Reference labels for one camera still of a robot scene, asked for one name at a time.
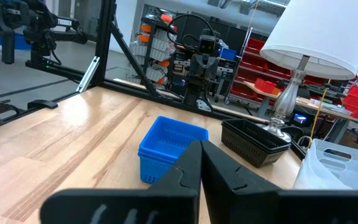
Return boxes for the small blue box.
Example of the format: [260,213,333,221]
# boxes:
[219,47,237,62]

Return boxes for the clear plastic bin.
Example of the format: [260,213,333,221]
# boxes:
[303,139,358,190]
[292,146,358,190]

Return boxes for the silver corner bracket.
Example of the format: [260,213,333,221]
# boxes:
[196,99,209,112]

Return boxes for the yellow cable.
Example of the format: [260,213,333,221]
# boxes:
[308,79,329,141]

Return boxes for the black camera cable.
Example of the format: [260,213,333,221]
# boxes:
[0,99,23,114]

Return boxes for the red bin shelf rack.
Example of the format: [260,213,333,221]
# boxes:
[228,37,326,103]

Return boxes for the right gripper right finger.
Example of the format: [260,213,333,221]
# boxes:
[200,139,358,224]

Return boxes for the small red plastic bin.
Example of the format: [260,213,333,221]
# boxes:
[254,77,278,94]

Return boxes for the black device blue display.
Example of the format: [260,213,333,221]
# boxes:
[293,113,309,125]

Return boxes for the wooden background table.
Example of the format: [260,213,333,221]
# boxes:
[242,80,358,144]

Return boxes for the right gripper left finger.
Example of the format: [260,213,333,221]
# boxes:
[40,139,203,224]

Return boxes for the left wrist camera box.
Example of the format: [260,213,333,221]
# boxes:
[198,35,218,56]

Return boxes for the black aluminium table frame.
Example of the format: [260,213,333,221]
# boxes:
[0,0,272,134]

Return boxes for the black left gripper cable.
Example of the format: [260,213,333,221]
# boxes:
[167,13,216,52]

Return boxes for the grey parts shelf rack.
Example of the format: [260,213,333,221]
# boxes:
[129,12,180,91]

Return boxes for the blue slotted plastic basket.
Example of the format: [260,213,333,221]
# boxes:
[137,151,183,169]
[138,116,209,162]
[139,155,180,185]

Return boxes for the white shade silver lamp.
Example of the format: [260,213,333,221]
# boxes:
[259,0,358,144]

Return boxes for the black slotted plastic basket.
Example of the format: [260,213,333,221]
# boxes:
[221,118,291,150]
[221,127,291,169]

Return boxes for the silver aluminium profile bar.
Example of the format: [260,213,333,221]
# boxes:
[75,55,101,93]

